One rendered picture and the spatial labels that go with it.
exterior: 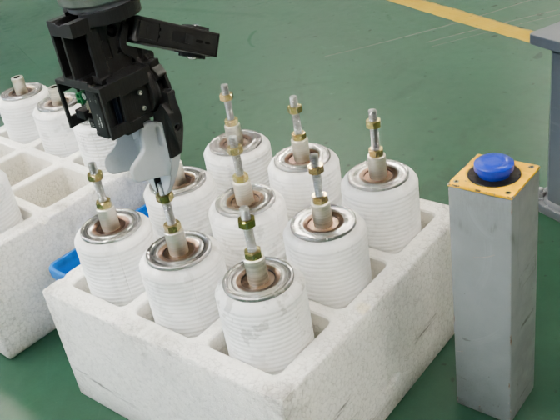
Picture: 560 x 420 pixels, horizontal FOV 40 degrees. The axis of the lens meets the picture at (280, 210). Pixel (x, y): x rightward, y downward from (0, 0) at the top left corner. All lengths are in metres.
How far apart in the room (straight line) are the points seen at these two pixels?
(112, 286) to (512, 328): 0.46
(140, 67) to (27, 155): 0.70
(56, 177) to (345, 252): 0.63
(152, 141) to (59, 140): 0.60
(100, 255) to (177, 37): 0.29
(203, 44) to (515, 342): 0.47
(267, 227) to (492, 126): 0.80
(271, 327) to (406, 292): 0.21
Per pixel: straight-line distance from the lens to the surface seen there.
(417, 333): 0.99
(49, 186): 1.34
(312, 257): 0.86
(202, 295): 0.87
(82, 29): 0.73
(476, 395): 0.98
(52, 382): 1.18
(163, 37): 0.78
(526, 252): 0.87
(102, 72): 0.75
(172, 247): 0.87
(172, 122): 0.78
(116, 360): 0.98
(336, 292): 0.89
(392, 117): 1.70
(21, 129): 1.48
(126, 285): 0.96
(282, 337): 0.81
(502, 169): 0.81
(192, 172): 1.04
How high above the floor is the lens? 0.73
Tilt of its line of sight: 31 degrees down
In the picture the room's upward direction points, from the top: 10 degrees counter-clockwise
